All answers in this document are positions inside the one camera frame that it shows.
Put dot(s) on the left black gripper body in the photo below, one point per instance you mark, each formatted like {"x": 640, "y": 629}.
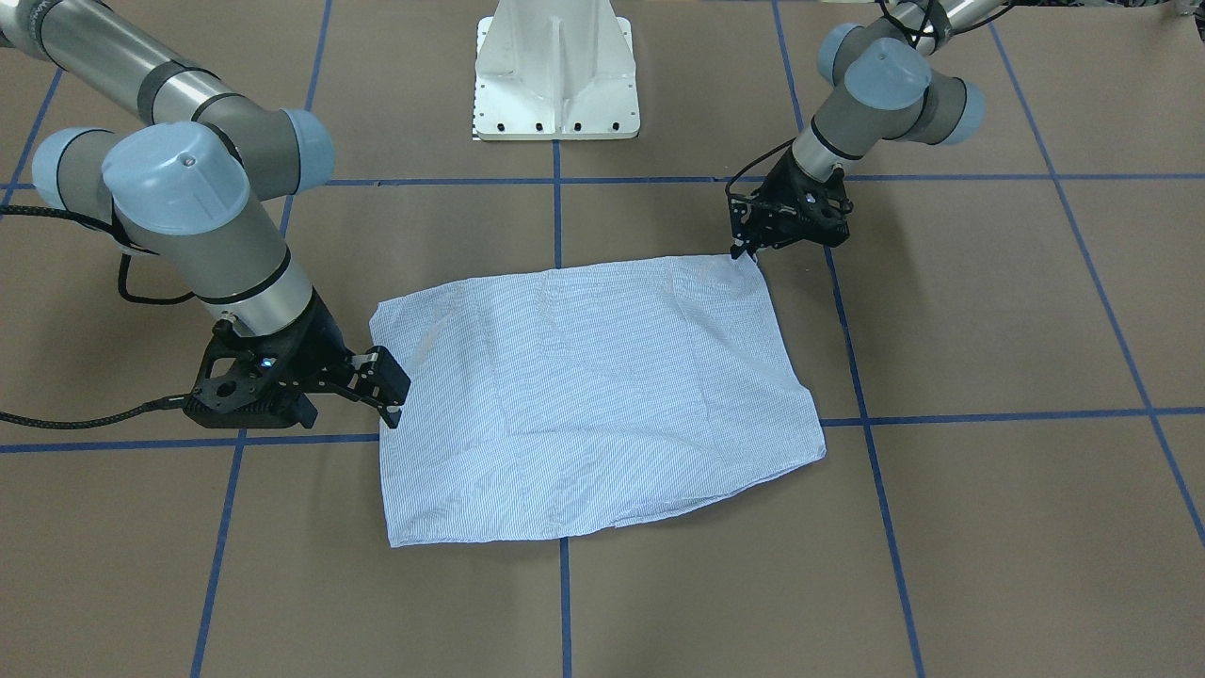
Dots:
{"x": 779, "y": 181}

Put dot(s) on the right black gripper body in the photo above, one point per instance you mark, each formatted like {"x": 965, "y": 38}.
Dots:
{"x": 323, "y": 341}

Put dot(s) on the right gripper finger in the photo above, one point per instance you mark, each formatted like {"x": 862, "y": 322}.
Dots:
{"x": 384, "y": 383}
{"x": 390, "y": 414}

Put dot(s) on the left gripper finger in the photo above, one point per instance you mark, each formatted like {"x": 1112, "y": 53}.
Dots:
{"x": 744, "y": 244}

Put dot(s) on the blue striped button shirt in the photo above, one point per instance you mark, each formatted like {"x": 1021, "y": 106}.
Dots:
{"x": 555, "y": 404}

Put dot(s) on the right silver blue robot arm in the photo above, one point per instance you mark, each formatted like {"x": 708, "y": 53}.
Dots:
{"x": 190, "y": 187}

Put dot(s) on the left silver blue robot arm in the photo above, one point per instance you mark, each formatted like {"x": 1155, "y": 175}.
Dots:
{"x": 882, "y": 88}

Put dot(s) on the brown table cover mat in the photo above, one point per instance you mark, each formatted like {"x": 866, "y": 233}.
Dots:
{"x": 1006, "y": 357}

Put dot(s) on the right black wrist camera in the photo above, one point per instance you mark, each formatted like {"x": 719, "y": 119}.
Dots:
{"x": 240, "y": 389}

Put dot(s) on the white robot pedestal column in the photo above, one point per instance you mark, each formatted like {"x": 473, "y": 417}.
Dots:
{"x": 555, "y": 70}

